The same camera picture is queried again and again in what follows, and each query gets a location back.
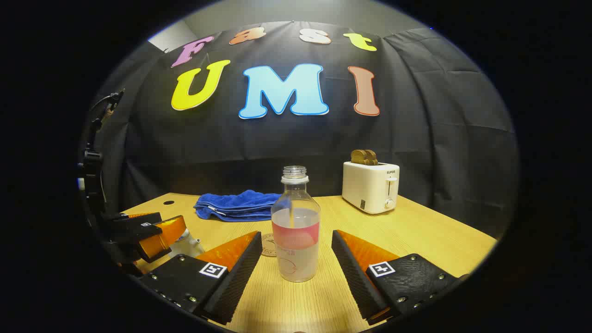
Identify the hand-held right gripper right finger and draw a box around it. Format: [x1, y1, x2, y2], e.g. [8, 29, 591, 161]
[331, 229, 469, 326]

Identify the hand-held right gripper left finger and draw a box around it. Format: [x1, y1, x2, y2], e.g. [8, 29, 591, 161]
[138, 230, 263, 325]

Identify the white ceramic teacup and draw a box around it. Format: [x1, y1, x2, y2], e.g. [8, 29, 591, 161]
[167, 229, 205, 259]

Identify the round cork coaster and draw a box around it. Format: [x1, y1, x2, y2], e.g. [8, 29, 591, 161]
[260, 233, 278, 258]

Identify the clear water bottle pink label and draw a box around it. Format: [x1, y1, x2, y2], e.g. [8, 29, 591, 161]
[271, 166, 321, 283]

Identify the blue folded towel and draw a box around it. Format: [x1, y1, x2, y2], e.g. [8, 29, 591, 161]
[193, 190, 282, 222]

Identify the black backdrop cloth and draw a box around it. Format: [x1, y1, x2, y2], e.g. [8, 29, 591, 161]
[86, 21, 518, 239]

